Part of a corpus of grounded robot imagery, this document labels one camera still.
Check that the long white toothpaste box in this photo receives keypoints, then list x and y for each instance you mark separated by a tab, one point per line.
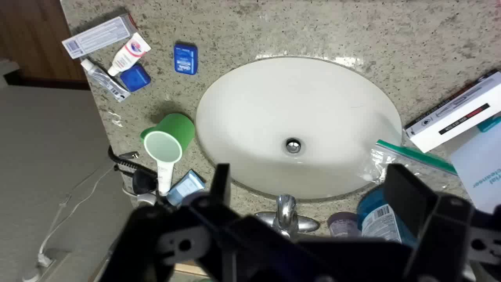
100	37

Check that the white box teal print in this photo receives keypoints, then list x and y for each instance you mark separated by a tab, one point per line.
480	162

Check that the crumpled silver tube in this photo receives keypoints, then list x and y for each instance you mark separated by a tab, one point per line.
107	82

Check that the green toothbrush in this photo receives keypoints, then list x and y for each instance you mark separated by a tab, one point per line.
413	153

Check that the silver nail clipper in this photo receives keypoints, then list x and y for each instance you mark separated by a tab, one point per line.
129	156

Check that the blue dental floss box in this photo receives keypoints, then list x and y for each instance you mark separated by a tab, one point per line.
186	59

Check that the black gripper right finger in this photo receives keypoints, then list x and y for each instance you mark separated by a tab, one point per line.
410	202

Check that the dark grey power adapter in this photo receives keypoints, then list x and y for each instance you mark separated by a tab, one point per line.
145	183

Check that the chrome faucet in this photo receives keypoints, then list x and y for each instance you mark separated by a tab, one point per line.
286	213

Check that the white oval sink basin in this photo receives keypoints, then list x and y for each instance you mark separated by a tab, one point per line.
292	104

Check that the small white tube red logo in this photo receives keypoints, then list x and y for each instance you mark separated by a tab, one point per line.
131	54

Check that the blue mouthwash bottle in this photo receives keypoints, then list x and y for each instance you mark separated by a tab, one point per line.
374	202

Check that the metal sink drain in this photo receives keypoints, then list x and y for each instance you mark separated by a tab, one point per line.
294	147

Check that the white box red black stripe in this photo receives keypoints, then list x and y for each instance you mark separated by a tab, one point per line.
460	119

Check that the blue square container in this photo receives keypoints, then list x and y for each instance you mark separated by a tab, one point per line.
136	79

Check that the green mug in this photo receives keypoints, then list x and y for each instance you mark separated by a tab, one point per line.
175	131

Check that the small purple jar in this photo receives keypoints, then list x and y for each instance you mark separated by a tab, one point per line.
344	223

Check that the white cream tube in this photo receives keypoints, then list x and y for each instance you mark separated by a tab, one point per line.
165	178

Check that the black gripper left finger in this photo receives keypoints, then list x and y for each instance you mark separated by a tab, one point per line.
220	183

